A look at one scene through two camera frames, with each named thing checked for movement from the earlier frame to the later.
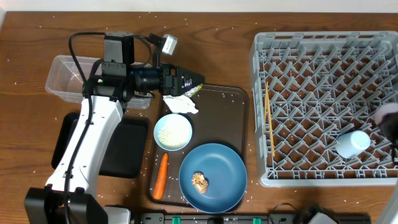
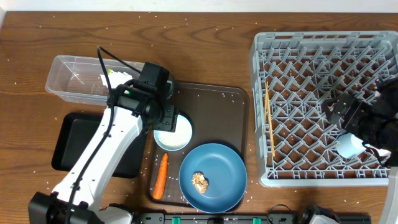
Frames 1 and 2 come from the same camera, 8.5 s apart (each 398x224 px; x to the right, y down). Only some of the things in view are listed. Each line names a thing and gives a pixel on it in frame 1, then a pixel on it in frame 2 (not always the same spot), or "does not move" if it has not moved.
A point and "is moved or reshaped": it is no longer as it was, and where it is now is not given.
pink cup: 383,109 is moved or reshaped
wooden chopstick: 266,99 does not move
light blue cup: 350,144 does not move
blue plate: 226,173 does not move
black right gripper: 390,126 → 359,109
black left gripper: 170,81 → 169,117
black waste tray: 126,155 does not move
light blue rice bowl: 173,132 does not move
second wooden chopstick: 270,117 does not move
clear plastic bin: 65,79 does not move
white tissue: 181,104 is moved or reshaped
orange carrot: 161,178 does not move
